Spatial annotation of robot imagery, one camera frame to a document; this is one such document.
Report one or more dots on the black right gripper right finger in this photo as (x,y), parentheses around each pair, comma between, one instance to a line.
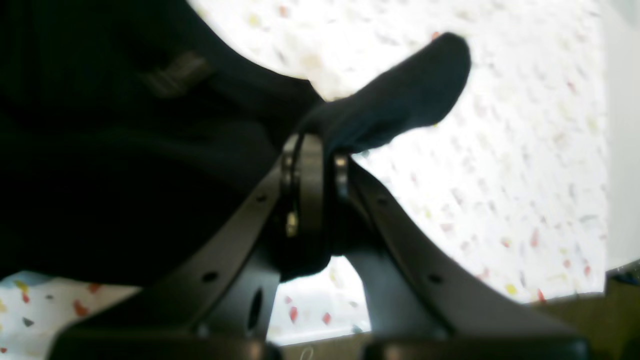
(422,304)

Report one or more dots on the terrazzo pattern table cloth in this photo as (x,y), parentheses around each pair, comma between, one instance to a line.
(510,184)

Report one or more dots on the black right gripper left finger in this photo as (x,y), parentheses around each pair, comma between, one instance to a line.
(217,305)

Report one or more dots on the black t-shirt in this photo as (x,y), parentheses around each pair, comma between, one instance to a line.
(130,132)

